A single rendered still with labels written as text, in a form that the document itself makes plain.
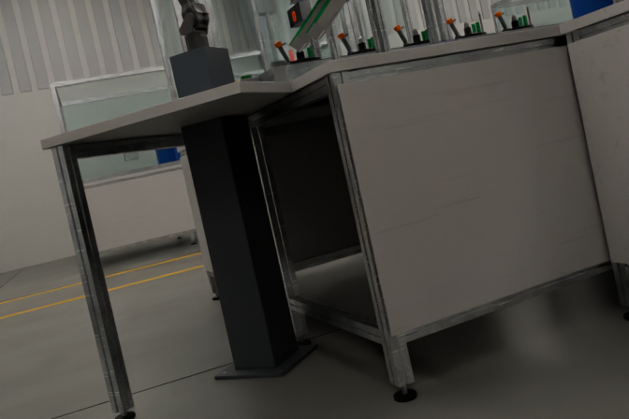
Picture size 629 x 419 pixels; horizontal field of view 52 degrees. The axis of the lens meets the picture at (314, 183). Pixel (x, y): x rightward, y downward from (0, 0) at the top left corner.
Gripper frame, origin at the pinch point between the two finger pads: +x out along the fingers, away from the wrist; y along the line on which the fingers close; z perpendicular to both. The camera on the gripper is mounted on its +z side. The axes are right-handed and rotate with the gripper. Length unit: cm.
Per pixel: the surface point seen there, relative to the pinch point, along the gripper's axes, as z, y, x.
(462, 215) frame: -76, -45, 43
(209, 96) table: -48, -41, -23
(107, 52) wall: 101, 821, -179
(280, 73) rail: -34.3, 8.5, -0.7
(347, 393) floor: -126, -35, 16
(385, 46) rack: -29.4, -22.7, 26.0
